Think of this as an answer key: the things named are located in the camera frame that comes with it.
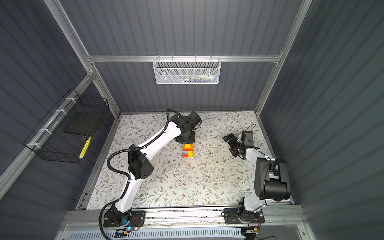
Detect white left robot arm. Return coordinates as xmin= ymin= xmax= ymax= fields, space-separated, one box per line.
xmin=106 ymin=109 xmax=202 ymax=227

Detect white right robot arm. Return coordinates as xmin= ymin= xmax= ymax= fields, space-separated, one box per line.
xmin=221 ymin=131 xmax=291 ymax=225

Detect pens in white basket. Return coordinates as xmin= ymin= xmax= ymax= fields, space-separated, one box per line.
xmin=178 ymin=74 xmax=219 ymax=84

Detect white perforated vent panel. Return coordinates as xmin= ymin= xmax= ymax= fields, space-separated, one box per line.
xmin=65 ymin=227 xmax=247 ymax=240

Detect yellow marker pen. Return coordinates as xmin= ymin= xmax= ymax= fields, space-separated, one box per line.
xmin=79 ymin=137 xmax=92 ymax=159

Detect black flat pad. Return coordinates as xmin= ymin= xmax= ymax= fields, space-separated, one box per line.
xmin=63 ymin=113 xmax=103 ymax=137

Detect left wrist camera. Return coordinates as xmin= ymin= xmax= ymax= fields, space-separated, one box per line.
xmin=187 ymin=111 xmax=202 ymax=130

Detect white wire mesh basket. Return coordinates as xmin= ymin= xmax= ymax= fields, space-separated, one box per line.
xmin=153 ymin=59 xmax=222 ymax=85

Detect aluminium mounting rail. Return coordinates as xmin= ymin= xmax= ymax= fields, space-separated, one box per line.
xmin=62 ymin=204 xmax=304 ymax=229

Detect black wire basket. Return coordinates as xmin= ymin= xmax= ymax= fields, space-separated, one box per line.
xmin=24 ymin=90 xmax=110 ymax=164

